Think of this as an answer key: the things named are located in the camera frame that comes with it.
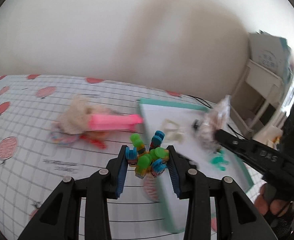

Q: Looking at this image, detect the pomegranate print grid tablecloth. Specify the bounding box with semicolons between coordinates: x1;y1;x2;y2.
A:
0;74;263;240

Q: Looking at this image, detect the cream lace scrunchie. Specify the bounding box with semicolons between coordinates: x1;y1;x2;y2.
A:
58;95;117;134

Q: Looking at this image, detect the clear bag of cotton swabs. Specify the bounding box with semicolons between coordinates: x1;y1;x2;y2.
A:
197;95;231;153

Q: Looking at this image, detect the teal and white box lid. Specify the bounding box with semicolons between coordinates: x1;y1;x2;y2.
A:
138;98;254;233

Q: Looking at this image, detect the white wooden shelf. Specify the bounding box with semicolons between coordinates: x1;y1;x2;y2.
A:
231;60;294;140

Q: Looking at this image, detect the green plastic toy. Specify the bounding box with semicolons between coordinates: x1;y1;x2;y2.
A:
209;152;230;172

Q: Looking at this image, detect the colourful block toy robot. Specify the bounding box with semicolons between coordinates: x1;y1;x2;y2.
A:
125;130;169;180

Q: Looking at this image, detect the black cable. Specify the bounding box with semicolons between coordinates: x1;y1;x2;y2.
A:
187;95;248;140

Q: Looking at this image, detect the brown snack packet red edge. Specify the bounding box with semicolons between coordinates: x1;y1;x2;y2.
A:
79;132;107;149

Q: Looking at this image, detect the grey cardboard box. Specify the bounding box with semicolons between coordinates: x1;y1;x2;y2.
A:
248;31;294;80

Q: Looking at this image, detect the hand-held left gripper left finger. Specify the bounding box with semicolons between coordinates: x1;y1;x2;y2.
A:
17;145;127;240

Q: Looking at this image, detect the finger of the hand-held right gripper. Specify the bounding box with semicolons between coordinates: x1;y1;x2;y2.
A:
214;129;253;158

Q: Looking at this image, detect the pastel braided hair tie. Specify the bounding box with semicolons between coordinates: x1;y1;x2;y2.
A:
49;130;79;146

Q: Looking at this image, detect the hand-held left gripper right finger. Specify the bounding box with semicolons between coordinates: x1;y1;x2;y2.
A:
168;145;275;240

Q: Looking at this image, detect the person's right hand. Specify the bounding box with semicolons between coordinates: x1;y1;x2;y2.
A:
255;184;292;216

